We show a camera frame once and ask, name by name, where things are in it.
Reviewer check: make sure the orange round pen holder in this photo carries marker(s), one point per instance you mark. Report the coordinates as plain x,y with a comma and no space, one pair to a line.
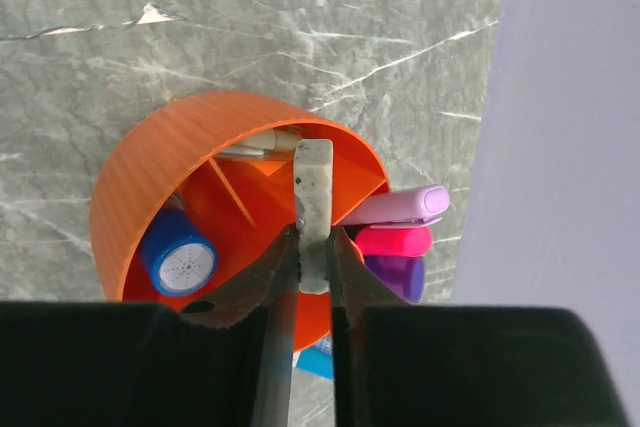
240,205

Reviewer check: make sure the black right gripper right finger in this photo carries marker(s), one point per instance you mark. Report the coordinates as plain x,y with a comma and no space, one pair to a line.
398,364

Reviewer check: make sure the purple black highlighter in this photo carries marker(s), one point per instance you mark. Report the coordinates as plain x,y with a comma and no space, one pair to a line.
405,276

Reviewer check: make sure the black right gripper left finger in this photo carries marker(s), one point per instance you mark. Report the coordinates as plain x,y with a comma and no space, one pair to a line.
224,360

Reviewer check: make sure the tan eraser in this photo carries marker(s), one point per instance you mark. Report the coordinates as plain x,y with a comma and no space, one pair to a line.
313,191

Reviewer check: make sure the green eraser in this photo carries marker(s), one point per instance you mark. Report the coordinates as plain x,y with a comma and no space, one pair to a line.
272,144

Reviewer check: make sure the white blue marker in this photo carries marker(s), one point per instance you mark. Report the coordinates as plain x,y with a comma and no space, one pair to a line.
316,359

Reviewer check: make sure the lilac highlighter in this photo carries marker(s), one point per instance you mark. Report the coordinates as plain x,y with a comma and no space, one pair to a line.
415,207

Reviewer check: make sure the pink black highlighter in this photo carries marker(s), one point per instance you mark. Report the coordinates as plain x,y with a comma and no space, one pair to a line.
407,242

